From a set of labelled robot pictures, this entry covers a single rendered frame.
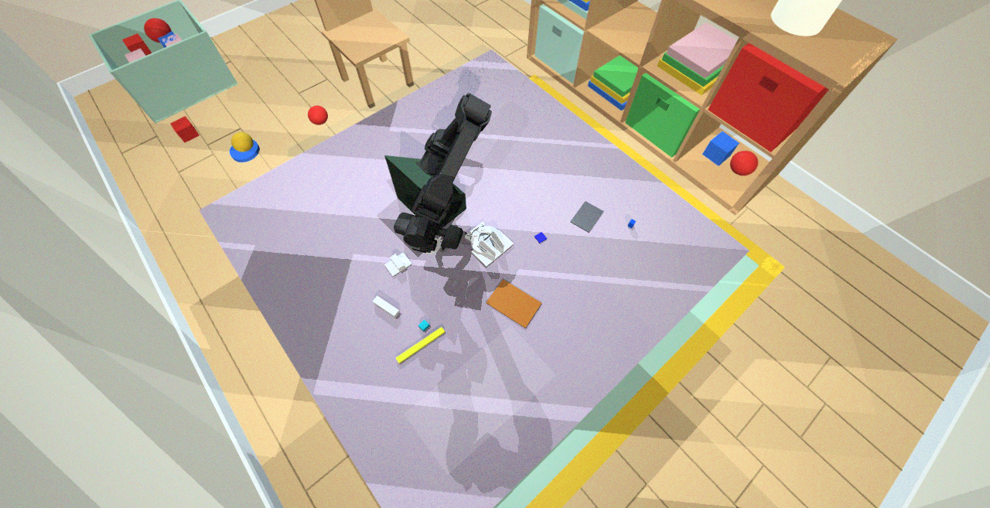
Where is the yellow flat bar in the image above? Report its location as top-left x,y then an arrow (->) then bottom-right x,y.
395,327 -> 445,363

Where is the orange flat rectangular plate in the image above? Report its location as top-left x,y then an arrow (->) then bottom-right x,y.
486,280 -> 541,328

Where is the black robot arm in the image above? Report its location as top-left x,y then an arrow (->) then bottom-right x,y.
404,93 -> 492,253

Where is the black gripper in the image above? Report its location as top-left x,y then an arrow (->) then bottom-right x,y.
394,212 -> 463,250

